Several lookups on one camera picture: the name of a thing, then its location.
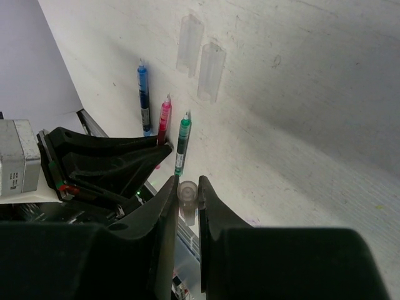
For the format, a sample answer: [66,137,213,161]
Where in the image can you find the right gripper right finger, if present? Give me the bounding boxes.
[198,176,389,299]

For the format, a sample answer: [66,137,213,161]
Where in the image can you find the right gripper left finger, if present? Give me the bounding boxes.
[1,176,179,299]

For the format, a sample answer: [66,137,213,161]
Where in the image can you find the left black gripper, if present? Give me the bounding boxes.
[37,127,173,218]

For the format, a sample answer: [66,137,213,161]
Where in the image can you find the red pen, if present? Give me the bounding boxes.
[157,94,172,146]

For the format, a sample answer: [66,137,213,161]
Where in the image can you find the clear pen cap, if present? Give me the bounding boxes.
[176,14,204,78]
[197,42,226,103]
[177,181,198,226]

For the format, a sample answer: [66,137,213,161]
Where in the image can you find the blue pen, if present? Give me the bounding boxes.
[137,59,152,137]

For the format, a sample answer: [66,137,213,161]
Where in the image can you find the green pen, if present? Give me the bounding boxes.
[174,112,191,176]

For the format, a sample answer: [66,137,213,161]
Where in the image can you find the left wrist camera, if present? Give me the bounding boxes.
[1,119,41,198]

